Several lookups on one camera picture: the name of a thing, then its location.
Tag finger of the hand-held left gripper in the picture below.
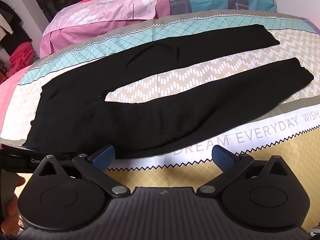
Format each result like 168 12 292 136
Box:
2 144 42 155

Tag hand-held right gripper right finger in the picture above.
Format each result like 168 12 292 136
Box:
196 145 292 197

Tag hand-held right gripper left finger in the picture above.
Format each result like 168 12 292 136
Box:
32 144 131 197

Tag black pants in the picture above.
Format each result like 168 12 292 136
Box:
26 24 314 159

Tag person's left hand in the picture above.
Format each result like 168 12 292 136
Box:
0 175 27 234

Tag pink blanket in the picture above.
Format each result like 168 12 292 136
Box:
0 65 33 140

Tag patterned teal beige bed sheet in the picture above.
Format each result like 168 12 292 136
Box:
0 9 320 233

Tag pink red cloth pile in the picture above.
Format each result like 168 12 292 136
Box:
6 42 38 78

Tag dark hanging clothes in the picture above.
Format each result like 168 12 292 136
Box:
0 0 32 55

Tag pink floral quilt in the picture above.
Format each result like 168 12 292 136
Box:
40 0 171 58

